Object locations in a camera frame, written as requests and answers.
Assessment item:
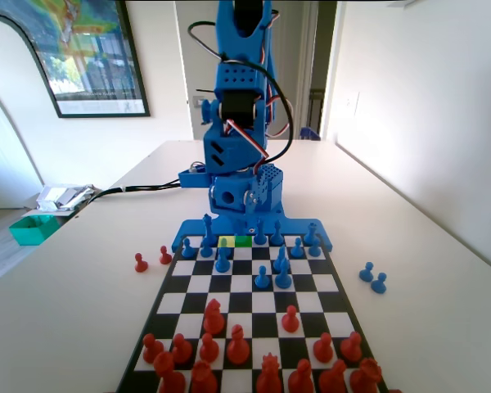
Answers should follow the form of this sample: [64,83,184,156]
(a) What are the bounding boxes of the blue chess queen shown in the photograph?
[254,216,268,247]

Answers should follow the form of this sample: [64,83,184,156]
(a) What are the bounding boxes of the blue chess king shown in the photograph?
[201,213,214,243]

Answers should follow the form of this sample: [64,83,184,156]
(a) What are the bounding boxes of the blue chess bishop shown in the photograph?
[269,220,284,246]
[274,259,292,290]

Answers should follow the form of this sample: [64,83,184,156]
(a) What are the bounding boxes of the red chess knight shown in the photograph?
[318,359,349,393]
[202,298,227,336]

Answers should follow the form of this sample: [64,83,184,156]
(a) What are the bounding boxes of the red chess bishop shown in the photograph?
[287,359,316,393]
[226,324,251,366]

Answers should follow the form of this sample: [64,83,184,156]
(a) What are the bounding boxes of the red chess queen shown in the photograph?
[255,352,284,393]

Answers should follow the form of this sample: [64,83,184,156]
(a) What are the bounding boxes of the blue base mounting plate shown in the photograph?
[170,206,335,253]

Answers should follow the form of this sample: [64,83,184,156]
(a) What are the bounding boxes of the black and white chessboard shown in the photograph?
[115,233,390,393]

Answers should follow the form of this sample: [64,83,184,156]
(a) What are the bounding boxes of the white door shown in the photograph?
[174,0,312,141]

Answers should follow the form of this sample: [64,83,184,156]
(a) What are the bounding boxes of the pile of white papers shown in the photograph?
[22,183,104,219]

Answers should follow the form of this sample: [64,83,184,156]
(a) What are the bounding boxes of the black framed map poster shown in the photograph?
[0,0,152,120]

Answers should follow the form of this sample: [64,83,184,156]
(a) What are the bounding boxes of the green plastic box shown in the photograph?
[8,214,59,247]

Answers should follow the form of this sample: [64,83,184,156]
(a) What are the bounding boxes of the white arched panel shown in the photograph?
[0,84,45,210]

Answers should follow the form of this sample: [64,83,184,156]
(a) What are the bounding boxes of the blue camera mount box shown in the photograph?
[178,167,211,189]

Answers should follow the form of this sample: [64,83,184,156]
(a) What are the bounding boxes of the black camera cable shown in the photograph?
[187,20,295,163]

